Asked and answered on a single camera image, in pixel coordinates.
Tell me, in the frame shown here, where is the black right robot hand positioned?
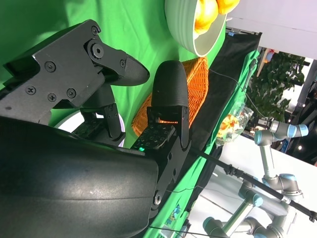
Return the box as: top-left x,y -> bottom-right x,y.
0,19 -> 193,238

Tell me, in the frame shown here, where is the pale green bowl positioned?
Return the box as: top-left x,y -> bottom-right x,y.
164,0 -> 228,57

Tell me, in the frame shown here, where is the grey blue-jointed robot arm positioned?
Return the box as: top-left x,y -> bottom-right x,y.
203,120 -> 310,238

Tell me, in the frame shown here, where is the lavender plate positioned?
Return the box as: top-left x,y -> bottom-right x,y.
55,109 -> 126,148

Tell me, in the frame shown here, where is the orange wicker basket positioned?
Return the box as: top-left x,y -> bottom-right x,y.
131,57 -> 210,137

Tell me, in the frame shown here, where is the green cloth with printed figures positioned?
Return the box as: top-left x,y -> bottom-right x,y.
145,49 -> 260,238

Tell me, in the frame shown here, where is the clear plastic bag of items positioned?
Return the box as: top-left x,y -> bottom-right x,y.
214,103 -> 255,147

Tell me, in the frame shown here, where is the green tablecloth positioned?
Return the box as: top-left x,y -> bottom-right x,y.
0,0 -> 227,149

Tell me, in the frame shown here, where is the black backdrop cloth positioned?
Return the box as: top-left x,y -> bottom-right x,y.
173,31 -> 263,216

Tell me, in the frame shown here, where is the black pole with clamp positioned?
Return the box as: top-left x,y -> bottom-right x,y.
190,148 -> 317,223

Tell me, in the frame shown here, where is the green leafy plant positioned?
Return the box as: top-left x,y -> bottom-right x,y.
247,52 -> 306,122

